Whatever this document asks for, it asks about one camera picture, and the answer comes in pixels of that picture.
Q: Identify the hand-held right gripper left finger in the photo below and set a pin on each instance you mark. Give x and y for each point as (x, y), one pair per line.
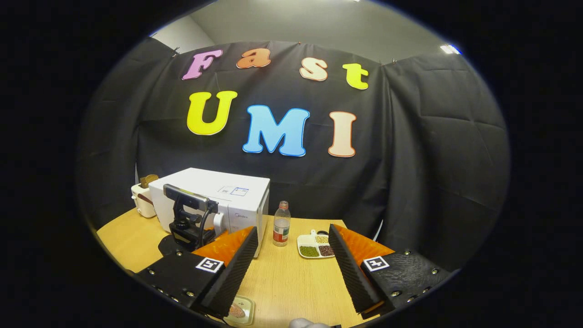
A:
(232, 278)

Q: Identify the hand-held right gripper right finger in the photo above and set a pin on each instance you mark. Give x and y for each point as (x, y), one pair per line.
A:
(353, 278)

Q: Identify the sugared bread roll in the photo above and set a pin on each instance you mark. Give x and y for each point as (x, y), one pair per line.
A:
(237, 311)

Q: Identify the cream rectangular plate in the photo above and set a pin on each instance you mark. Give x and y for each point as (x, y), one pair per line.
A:
(248, 314)

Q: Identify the white microwave oven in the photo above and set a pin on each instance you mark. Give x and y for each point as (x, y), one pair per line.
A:
(205, 184)

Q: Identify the white toaster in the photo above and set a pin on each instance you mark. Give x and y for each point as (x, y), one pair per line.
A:
(143, 204)

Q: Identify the white divided dish of beans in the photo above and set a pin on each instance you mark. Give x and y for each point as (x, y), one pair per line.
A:
(312, 250)

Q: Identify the brown bread slice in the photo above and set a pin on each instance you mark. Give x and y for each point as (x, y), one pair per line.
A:
(148, 180)

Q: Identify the clear plastic bottle red label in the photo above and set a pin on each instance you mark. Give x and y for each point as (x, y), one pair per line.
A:
(281, 228)

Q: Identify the small ceiling light panel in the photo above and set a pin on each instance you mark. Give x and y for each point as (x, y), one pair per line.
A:
(450, 49)

